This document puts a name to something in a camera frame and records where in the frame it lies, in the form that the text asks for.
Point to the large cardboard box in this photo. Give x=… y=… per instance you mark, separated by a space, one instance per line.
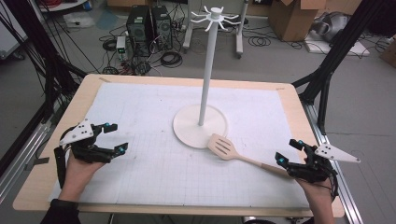
x=292 y=20

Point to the white round table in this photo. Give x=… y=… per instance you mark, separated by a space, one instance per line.
x=62 y=4

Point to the wooden slotted spatula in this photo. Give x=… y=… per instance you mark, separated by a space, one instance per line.
x=222 y=148

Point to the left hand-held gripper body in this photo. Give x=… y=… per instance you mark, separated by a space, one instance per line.
x=77 y=133

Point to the aluminium rail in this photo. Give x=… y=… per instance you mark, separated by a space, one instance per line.
x=21 y=161
x=339 y=174

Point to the white grid mat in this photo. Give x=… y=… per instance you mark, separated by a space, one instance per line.
x=174 y=174

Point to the small grey power supply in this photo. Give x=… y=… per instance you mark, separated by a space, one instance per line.
x=121 y=46

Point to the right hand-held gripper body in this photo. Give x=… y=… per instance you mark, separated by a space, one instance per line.
x=314 y=169

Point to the white flat board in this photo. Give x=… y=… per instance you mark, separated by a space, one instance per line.
x=336 y=48

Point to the black computer tower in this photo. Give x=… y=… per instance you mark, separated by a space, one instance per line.
x=138 y=29
x=162 y=28

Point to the person's left hand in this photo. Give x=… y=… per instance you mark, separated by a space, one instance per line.
x=76 y=177

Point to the person's right hand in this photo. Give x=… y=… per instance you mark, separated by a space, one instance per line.
x=320 y=193

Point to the black metal frame stand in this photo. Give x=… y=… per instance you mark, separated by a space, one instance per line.
x=51 y=71
x=330 y=62

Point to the grey bag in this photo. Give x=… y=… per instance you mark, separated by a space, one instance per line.
x=333 y=26

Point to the small cardboard box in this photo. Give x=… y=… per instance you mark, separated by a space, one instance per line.
x=389 y=53

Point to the white hook rack stand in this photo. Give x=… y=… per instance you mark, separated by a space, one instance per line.
x=199 y=127

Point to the white stand leg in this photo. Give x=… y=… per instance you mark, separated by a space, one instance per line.
x=239 y=34
x=188 y=31

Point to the grey cabinet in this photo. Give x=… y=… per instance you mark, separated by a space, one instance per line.
x=9 y=34

